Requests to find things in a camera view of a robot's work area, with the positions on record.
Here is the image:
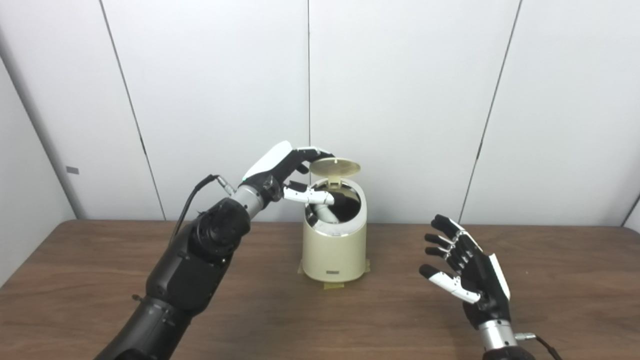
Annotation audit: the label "cream-colored cylindrical bin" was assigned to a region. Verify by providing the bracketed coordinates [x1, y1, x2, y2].
[301, 177, 368, 283]

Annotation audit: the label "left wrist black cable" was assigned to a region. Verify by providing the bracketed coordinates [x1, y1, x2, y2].
[170, 174, 236, 246]

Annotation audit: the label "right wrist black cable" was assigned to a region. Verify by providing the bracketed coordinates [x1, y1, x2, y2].
[515, 332, 563, 360]

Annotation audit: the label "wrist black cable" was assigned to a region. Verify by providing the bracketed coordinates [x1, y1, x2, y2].
[515, 332, 563, 360]
[170, 174, 236, 246]

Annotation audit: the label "small white plastic bottle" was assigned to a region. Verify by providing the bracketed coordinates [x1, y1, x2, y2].
[314, 204, 346, 225]

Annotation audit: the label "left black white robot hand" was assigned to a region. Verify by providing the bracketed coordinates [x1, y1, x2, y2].
[241, 140, 346, 207]

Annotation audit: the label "round cream bin lid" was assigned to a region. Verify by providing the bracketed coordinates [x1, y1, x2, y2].
[309, 157, 362, 189]

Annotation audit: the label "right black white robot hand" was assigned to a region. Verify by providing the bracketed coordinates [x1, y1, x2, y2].
[419, 214, 512, 330]

